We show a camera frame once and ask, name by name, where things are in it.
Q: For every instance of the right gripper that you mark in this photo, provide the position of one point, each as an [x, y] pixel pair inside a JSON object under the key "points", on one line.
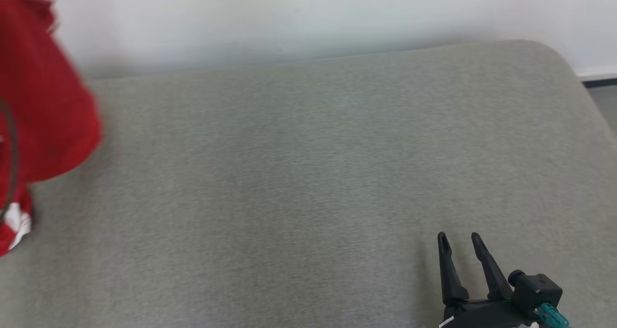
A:
{"points": [[482, 314]]}

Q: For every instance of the grey fabric sofa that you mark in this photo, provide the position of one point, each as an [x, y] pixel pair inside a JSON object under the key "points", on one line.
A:
{"points": [[289, 198]]}

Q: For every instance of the black wrist camera teal connector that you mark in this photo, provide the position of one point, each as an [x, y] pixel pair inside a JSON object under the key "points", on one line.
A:
{"points": [[535, 289]]}

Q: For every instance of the red jersey white trim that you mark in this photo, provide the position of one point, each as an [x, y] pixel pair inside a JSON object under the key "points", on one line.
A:
{"points": [[48, 101]]}

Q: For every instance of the white wall baseboard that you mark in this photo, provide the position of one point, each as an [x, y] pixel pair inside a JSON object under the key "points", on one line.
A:
{"points": [[600, 73]]}

